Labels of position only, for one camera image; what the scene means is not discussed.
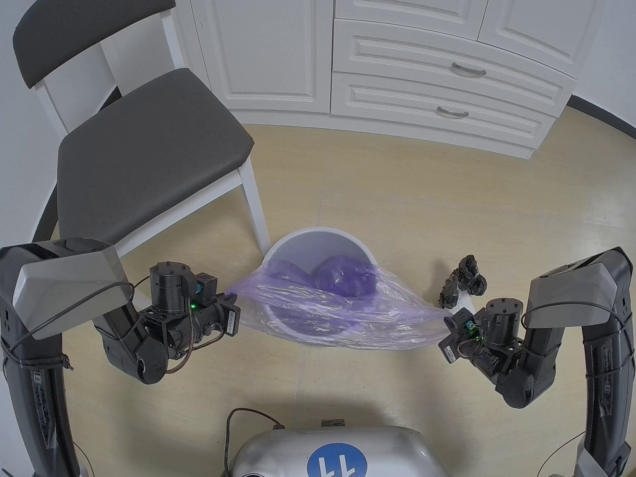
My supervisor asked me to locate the crumpled black plastic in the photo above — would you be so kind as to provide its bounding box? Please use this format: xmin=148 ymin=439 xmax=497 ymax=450
xmin=439 ymin=255 xmax=489 ymax=310

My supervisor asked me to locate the white wardrobe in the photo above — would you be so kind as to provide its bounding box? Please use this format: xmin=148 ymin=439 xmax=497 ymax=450
xmin=171 ymin=0 xmax=608 ymax=161

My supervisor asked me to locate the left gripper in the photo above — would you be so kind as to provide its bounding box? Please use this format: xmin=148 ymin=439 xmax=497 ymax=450
xmin=191 ymin=293 xmax=242 ymax=341

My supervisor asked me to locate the white trash bin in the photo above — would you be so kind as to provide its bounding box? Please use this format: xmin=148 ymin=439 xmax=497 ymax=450
xmin=262 ymin=226 xmax=381 ymax=343

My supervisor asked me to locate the black cable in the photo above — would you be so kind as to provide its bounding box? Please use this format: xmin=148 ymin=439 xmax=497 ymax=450
xmin=225 ymin=408 xmax=285 ymax=477

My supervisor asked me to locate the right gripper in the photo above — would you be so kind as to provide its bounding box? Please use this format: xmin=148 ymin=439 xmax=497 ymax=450
xmin=437 ymin=332 xmax=485 ymax=366

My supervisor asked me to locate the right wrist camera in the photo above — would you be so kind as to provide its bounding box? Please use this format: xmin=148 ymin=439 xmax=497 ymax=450
xmin=445 ymin=307 xmax=477 ymax=340

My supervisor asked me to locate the white chair dark grey seat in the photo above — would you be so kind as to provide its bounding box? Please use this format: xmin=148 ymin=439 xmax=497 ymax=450
xmin=12 ymin=0 xmax=272 ymax=262

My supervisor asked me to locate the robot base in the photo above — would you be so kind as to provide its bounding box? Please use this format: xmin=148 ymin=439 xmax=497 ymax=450
xmin=234 ymin=418 xmax=445 ymax=477

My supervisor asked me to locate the purple plastic bag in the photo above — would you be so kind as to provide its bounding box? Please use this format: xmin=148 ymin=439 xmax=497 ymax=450
xmin=226 ymin=254 xmax=448 ymax=351

